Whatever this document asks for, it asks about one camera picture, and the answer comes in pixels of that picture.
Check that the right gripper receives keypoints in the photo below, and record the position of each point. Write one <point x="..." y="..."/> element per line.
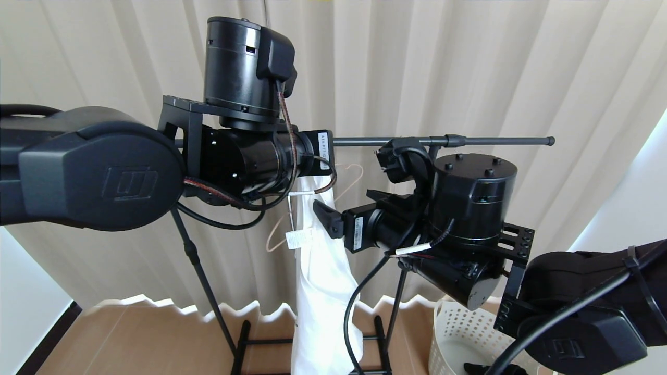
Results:
<point x="380" y="226"/>

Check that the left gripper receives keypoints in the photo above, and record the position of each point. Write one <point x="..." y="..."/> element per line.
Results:
<point x="245" y="161"/>

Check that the white garment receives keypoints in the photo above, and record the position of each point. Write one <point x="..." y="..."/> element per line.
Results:
<point x="323" y="291"/>

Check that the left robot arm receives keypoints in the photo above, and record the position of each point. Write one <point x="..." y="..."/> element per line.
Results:
<point x="94" y="172"/>

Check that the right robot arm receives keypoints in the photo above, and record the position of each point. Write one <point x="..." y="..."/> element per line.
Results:
<point x="471" y="198"/>

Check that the pink clothes hanger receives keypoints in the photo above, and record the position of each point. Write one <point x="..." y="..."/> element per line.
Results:
<point x="350" y="188"/>

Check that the white laundry basket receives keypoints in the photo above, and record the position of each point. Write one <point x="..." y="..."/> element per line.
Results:
<point x="458" y="333"/>

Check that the black clothes rack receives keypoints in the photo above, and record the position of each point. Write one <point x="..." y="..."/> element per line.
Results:
<point x="495" y="140"/>

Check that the beige curtain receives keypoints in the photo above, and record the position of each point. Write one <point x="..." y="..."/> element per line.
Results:
<point x="417" y="62"/>

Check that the black garment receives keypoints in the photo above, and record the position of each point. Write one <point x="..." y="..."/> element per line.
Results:
<point x="479" y="369"/>

